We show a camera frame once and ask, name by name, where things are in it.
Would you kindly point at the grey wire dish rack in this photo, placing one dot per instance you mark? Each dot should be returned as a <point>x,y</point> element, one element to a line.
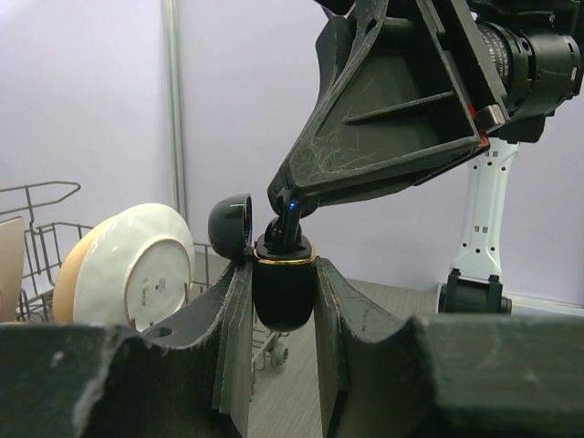
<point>44,254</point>

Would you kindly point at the white plate with foot ring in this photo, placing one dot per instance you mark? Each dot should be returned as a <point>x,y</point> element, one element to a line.
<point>137,271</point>

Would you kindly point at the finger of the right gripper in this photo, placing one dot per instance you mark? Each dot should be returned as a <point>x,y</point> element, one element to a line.
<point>389,103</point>
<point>372,190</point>

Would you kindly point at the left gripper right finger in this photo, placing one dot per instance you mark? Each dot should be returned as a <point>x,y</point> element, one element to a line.
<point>443,375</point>

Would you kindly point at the black earbud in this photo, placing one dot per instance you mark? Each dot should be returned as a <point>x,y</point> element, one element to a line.
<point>283,235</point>

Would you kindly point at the beige ceramic plate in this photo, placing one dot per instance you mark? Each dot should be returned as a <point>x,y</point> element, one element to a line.
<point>68,283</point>

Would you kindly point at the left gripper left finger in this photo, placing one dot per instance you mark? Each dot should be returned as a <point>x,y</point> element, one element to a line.
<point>188,376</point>

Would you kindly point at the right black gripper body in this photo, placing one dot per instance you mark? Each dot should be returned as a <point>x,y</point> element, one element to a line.
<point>517,62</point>

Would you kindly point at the cream oval dish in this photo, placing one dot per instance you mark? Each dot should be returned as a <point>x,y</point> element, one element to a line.
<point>12,265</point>

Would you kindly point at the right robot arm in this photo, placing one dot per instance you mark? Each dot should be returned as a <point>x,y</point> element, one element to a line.
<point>474,283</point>

